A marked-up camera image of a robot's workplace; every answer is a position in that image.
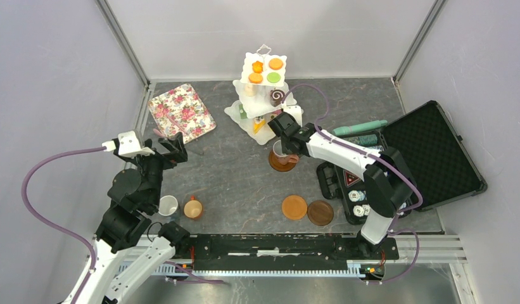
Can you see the yellow cake slice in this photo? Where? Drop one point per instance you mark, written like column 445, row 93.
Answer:
column 258, row 123

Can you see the teal cylindrical handle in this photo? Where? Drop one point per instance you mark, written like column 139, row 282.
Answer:
column 362, row 127

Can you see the green square cake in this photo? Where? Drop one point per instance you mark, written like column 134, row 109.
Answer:
column 242, row 113

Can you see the black triangular dealer card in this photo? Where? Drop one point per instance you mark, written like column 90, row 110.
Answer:
column 350, row 179

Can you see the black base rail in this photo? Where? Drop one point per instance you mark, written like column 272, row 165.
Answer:
column 282, row 252

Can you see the white three-tier dessert stand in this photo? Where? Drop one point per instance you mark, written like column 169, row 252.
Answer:
column 260, row 104

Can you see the large brown wooden saucer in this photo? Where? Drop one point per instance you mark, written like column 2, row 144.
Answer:
column 274, row 163

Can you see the orange mug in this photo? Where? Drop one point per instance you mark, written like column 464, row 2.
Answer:
column 193, row 209

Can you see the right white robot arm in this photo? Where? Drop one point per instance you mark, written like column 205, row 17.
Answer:
column 238, row 183

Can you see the black open carrying case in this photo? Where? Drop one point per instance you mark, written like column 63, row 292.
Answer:
column 443, row 170

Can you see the cream round pastry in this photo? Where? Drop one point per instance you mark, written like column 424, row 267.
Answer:
column 249, row 90

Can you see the chocolate swirl roll cake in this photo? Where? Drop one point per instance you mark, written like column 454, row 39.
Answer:
column 276, row 97

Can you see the green round macaron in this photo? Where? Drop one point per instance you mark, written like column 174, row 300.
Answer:
column 273, row 77

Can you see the floral rectangular tray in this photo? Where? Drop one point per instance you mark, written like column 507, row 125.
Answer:
column 181, row 110

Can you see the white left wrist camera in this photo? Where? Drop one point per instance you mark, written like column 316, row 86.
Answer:
column 127, row 144

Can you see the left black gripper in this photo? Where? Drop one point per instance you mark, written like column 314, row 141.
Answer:
column 293, row 136

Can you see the orange star pastry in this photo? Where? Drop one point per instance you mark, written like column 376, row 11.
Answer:
column 257, row 67

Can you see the loose white poker chips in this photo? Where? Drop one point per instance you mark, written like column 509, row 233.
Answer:
column 360, row 207

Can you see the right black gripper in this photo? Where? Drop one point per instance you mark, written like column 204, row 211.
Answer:
column 155, row 164

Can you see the orange round macaron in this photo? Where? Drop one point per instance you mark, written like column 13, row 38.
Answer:
column 255, row 78
column 276, row 63

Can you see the dark brown wooden coaster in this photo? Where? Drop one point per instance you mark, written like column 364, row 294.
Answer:
column 320, row 213

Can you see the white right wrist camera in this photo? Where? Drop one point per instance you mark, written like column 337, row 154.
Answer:
column 295, row 111

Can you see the green chip stack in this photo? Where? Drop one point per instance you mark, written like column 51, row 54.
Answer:
column 365, row 140

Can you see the light orange wooden coaster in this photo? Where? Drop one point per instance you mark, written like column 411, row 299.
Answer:
column 294, row 207

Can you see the white mug pink handle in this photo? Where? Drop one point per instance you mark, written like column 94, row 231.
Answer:
column 281, row 157

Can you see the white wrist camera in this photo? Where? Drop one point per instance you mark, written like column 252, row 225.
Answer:
column 295, row 111
column 127, row 144

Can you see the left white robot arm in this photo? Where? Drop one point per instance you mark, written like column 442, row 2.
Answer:
column 135, row 194

